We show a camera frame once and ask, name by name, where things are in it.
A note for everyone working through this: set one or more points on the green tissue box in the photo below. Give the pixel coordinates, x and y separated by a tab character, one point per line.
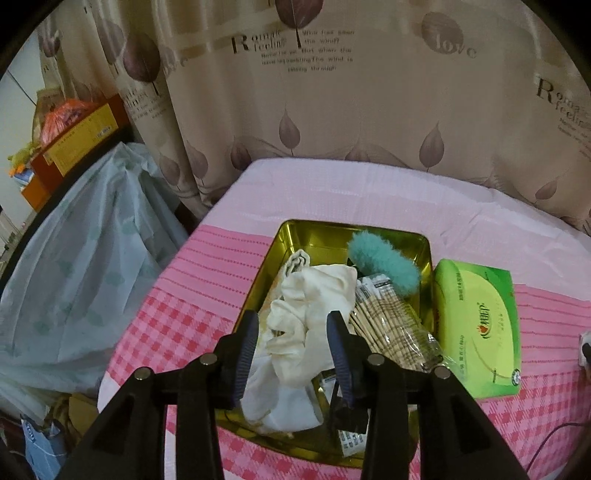
475	323

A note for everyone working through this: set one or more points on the orange patterned towel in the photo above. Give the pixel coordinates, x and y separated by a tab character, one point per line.
295	263

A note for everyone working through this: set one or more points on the black packet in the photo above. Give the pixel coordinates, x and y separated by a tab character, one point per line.
348	417

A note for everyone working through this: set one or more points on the pale blue plastic bag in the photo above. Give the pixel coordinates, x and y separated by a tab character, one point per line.
83	277

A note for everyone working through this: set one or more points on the gold metal tin box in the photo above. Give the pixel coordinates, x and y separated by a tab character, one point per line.
314	237

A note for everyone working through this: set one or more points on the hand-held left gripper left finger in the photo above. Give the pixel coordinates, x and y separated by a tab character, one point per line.
244	360

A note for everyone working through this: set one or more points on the orange yellow cardboard box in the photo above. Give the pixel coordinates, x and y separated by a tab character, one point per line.
74	138

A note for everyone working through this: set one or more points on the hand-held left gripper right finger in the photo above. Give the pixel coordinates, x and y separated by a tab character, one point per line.
339	364

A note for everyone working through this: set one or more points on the green fluffy scrunchie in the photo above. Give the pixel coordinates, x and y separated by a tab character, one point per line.
383	263

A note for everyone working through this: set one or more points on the blue white packet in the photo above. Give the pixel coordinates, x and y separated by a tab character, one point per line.
39	447

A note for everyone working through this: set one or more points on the beige leaf print curtain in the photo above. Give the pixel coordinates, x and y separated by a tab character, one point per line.
369	115

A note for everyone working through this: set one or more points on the pink checked tablecloth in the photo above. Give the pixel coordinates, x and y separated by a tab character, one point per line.
184	323

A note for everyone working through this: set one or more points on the clear packet of toothpicks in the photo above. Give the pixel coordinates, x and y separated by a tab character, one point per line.
388	323

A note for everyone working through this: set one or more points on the yellow cloth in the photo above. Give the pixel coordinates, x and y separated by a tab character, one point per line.
78	410

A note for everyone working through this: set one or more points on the red plastic bag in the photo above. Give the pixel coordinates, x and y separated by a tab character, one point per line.
64	115

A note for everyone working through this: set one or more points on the cream cloth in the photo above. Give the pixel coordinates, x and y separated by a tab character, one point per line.
286	337

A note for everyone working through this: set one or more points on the white patterned cloth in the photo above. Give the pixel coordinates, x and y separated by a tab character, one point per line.
277	401

